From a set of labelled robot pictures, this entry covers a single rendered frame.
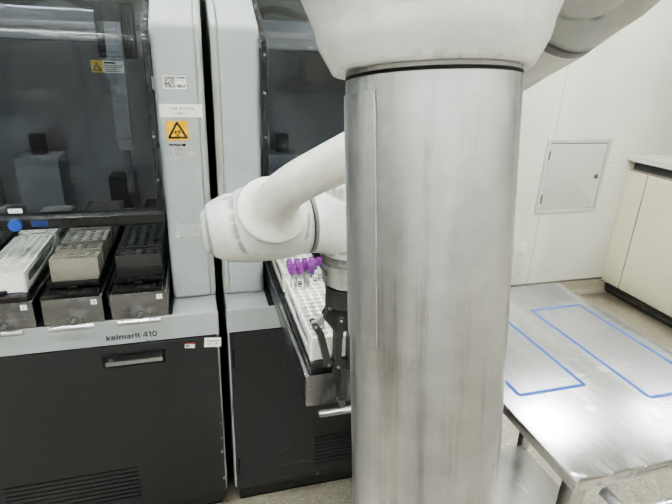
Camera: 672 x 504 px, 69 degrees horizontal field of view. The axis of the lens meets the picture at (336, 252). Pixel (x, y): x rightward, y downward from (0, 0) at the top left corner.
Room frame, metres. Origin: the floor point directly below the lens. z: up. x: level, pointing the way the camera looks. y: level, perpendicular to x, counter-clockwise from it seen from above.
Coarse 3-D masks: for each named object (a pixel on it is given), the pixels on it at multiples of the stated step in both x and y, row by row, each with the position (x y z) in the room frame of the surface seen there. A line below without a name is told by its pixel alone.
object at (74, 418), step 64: (192, 0) 1.34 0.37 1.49; (192, 64) 1.24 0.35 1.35; (192, 128) 1.24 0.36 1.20; (192, 192) 1.23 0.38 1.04; (192, 256) 1.23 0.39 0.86; (192, 320) 1.14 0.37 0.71; (0, 384) 1.01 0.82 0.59; (64, 384) 1.05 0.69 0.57; (128, 384) 1.09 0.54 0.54; (192, 384) 1.14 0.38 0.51; (0, 448) 1.00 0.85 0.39; (64, 448) 1.04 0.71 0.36; (128, 448) 1.08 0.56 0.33; (192, 448) 1.13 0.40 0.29
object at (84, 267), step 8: (72, 256) 1.15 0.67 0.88; (80, 256) 1.16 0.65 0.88; (88, 256) 1.16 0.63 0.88; (96, 256) 1.16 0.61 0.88; (56, 264) 1.12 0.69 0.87; (64, 264) 1.13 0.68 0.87; (72, 264) 1.13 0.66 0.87; (80, 264) 1.14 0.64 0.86; (88, 264) 1.14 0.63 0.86; (96, 264) 1.15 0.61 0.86; (56, 272) 1.12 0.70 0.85; (64, 272) 1.13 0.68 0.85; (72, 272) 1.13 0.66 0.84; (80, 272) 1.14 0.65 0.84; (88, 272) 1.14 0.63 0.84; (96, 272) 1.15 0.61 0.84; (56, 280) 1.12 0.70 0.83; (64, 280) 1.13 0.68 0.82; (72, 280) 1.13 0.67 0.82
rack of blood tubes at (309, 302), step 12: (288, 288) 1.05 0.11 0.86; (300, 288) 1.05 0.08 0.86; (312, 288) 1.05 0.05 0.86; (324, 288) 1.05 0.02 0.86; (288, 300) 1.05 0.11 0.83; (300, 300) 0.99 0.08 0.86; (312, 300) 0.98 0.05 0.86; (324, 300) 0.99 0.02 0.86; (300, 312) 0.92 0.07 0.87; (312, 312) 0.94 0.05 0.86; (300, 324) 0.97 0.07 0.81; (324, 324) 0.88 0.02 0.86; (312, 336) 0.83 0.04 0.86; (312, 348) 0.82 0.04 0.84; (312, 360) 0.82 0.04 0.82
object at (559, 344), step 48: (528, 288) 1.19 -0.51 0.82; (528, 336) 0.94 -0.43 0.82; (576, 336) 0.95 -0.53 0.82; (624, 336) 0.95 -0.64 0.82; (528, 384) 0.76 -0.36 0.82; (576, 384) 0.77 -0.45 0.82; (624, 384) 0.77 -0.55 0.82; (528, 432) 0.64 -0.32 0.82; (576, 432) 0.64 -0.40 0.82; (624, 432) 0.64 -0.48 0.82; (528, 480) 1.07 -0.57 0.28; (576, 480) 0.54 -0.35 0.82
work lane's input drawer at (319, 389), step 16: (272, 272) 1.26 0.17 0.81; (272, 288) 1.19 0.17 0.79; (288, 320) 1.00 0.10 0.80; (288, 336) 0.96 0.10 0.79; (304, 352) 0.85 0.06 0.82; (304, 368) 0.81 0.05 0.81; (320, 368) 0.79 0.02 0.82; (304, 384) 0.79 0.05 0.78; (320, 384) 0.79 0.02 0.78; (320, 400) 0.79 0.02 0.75; (336, 400) 0.79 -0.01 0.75; (320, 416) 0.74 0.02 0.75
